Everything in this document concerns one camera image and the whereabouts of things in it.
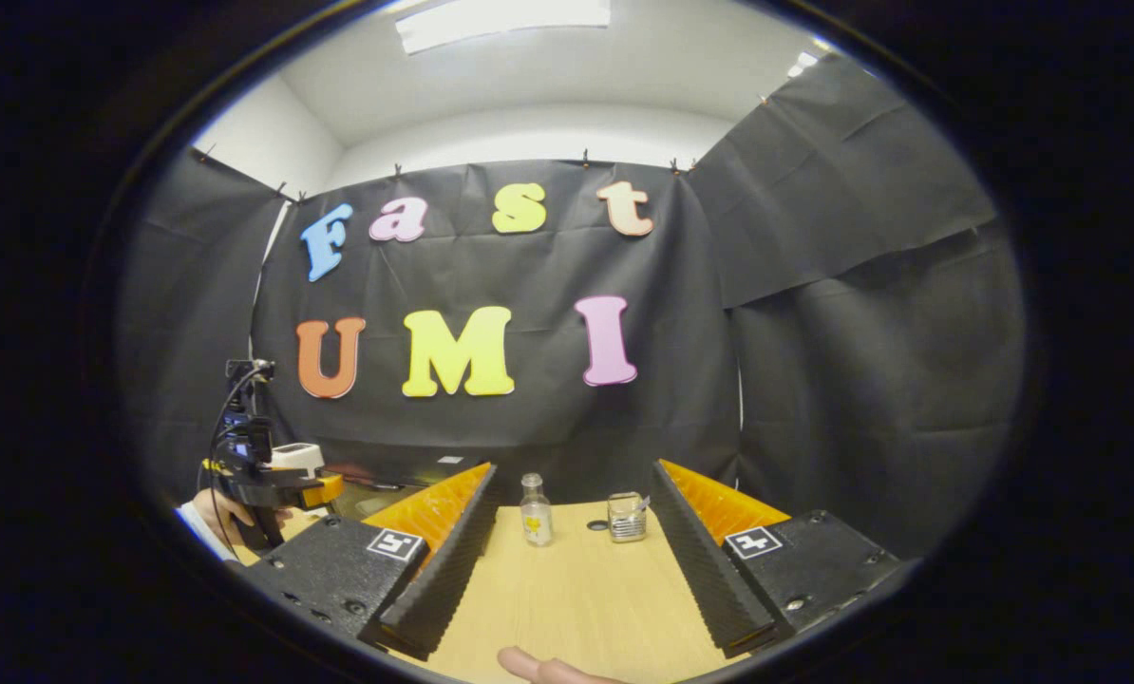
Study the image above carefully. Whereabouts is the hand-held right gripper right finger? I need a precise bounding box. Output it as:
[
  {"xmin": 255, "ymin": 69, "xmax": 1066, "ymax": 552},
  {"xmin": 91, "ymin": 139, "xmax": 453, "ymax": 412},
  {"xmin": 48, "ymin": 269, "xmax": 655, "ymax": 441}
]
[{"xmin": 650, "ymin": 459, "xmax": 905, "ymax": 659}]

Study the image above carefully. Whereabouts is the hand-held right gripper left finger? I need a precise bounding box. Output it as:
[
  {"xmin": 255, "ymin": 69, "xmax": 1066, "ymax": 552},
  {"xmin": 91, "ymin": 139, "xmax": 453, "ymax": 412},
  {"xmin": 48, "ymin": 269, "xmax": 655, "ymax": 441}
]
[{"xmin": 249, "ymin": 463, "xmax": 500, "ymax": 661}]

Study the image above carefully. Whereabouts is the black electric oven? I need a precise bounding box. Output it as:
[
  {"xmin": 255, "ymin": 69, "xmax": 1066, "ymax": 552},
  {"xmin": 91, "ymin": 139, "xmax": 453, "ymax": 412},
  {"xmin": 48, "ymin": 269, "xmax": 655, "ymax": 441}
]
[{"xmin": 325, "ymin": 454, "xmax": 478, "ymax": 519}]

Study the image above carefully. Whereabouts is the white toaster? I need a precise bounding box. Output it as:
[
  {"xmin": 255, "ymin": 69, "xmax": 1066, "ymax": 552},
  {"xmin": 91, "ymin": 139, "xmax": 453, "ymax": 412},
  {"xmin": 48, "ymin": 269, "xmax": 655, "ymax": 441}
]
[{"xmin": 273, "ymin": 443, "xmax": 326, "ymax": 481}]

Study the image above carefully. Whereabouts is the glass jar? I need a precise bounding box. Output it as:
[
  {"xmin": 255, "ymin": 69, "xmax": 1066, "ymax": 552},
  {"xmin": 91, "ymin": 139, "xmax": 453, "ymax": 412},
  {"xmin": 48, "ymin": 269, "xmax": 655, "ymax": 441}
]
[{"xmin": 608, "ymin": 491, "xmax": 649, "ymax": 543}]

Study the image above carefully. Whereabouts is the small clear glass bottle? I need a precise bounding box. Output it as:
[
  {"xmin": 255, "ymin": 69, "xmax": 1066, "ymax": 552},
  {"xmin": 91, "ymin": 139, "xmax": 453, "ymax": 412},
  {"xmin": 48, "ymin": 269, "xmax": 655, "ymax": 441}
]
[{"xmin": 520, "ymin": 473, "xmax": 554, "ymax": 547}]

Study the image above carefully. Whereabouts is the black backdrop cloth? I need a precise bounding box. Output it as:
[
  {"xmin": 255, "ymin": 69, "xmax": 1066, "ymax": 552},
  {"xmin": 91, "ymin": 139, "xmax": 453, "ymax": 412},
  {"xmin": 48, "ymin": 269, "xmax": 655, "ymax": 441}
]
[{"xmin": 116, "ymin": 52, "xmax": 1024, "ymax": 561}]

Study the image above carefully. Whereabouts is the large ceiling light panel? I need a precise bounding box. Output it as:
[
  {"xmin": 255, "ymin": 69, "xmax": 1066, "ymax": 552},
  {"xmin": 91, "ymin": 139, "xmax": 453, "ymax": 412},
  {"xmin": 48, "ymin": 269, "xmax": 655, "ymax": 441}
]
[{"xmin": 396, "ymin": 0, "xmax": 613, "ymax": 55}]

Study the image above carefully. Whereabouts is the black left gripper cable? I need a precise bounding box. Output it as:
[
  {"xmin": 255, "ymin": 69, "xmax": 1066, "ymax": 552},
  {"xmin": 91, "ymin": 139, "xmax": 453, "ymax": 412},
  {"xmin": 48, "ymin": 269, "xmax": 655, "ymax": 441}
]
[{"xmin": 206, "ymin": 366, "xmax": 266, "ymax": 561}]

